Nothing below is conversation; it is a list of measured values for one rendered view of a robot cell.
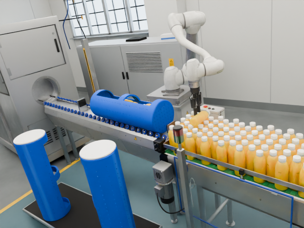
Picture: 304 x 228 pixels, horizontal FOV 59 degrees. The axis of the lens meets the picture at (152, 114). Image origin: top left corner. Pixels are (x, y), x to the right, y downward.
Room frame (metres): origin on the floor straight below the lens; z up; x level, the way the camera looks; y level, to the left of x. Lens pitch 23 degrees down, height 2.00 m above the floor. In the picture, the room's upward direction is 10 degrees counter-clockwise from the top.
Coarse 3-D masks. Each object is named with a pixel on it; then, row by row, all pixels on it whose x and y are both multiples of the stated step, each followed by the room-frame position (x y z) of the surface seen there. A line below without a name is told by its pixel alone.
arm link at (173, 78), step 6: (174, 66) 2.68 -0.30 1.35; (168, 72) 2.63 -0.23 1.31; (174, 72) 2.62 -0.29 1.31; (180, 72) 2.64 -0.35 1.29; (168, 78) 2.62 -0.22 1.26; (174, 78) 2.61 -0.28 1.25; (180, 78) 2.62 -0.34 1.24; (168, 84) 2.62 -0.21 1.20; (174, 84) 2.61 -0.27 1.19; (180, 84) 2.63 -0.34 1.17
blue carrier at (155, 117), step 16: (96, 96) 2.59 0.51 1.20; (112, 96) 2.77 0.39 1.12; (128, 96) 2.37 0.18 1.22; (96, 112) 2.55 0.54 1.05; (112, 112) 2.35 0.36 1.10; (128, 112) 2.19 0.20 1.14; (144, 112) 2.06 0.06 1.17; (160, 112) 2.05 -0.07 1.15; (144, 128) 2.10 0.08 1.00; (160, 128) 2.03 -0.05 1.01
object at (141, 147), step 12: (48, 108) 3.40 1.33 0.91; (72, 108) 3.18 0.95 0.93; (60, 120) 3.22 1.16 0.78; (72, 120) 2.96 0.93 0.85; (84, 120) 2.79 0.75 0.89; (84, 132) 2.89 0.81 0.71; (96, 132) 2.64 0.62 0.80; (108, 132) 2.46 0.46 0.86; (120, 132) 2.34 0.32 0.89; (120, 144) 2.40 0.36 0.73; (132, 144) 2.22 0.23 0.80; (144, 144) 2.09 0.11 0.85; (168, 144) 1.94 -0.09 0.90; (144, 156) 2.19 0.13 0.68; (156, 156) 2.04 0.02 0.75
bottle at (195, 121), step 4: (200, 112) 1.87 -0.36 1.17; (204, 112) 1.87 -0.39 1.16; (208, 112) 1.90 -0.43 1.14; (196, 116) 1.80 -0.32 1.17; (200, 116) 1.81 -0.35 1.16; (204, 116) 1.83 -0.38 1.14; (192, 120) 1.80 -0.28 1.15; (196, 120) 1.77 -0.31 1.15; (200, 120) 1.79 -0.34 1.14; (192, 124) 1.79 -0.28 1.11; (196, 124) 1.77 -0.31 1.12
